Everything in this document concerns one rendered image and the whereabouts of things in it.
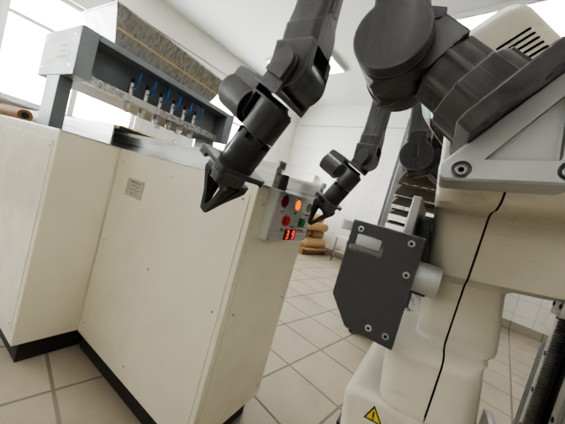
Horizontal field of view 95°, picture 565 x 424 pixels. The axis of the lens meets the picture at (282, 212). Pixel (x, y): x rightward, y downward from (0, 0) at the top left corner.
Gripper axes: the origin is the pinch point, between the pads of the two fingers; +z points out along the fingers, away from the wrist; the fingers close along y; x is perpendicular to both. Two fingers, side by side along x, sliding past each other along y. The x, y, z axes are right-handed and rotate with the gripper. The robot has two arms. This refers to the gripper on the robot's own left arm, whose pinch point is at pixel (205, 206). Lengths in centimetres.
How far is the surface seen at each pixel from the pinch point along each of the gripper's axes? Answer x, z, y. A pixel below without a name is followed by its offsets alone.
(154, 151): -53, 18, -22
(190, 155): -36.7, 7.6, -22.1
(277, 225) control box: -1.9, 3.7, -29.7
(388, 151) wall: -132, -89, -450
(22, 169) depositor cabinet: -85, 57, -2
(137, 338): -10, 63, -22
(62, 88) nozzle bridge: -86, 21, -3
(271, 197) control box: -6.6, -1.6, -26.2
